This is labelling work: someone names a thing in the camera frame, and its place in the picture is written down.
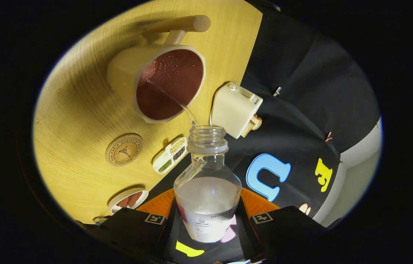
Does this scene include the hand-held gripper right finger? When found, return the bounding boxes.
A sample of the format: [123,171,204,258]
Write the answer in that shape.
[228,187,328,263]

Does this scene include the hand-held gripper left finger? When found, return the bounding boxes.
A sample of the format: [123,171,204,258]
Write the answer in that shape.
[78,188,181,264]

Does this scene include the round cork coaster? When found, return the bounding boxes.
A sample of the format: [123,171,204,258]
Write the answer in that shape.
[105,133,144,167]

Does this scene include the clear juice bottle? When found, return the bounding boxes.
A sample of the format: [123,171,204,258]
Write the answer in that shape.
[174,125,242,243]

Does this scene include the cream cup with wooden handle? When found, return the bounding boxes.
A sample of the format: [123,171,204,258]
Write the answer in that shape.
[106,15,211,124]

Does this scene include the white round plate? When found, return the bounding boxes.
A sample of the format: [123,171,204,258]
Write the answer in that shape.
[108,187,149,214]

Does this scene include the white divided seasoning dish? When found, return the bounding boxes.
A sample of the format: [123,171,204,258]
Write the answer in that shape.
[152,137,188,175]

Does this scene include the wooden table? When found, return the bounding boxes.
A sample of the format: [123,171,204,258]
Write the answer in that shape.
[32,0,263,225]

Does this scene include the cream toaster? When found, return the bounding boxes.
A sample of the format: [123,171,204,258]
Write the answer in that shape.
[210,82,263,139]

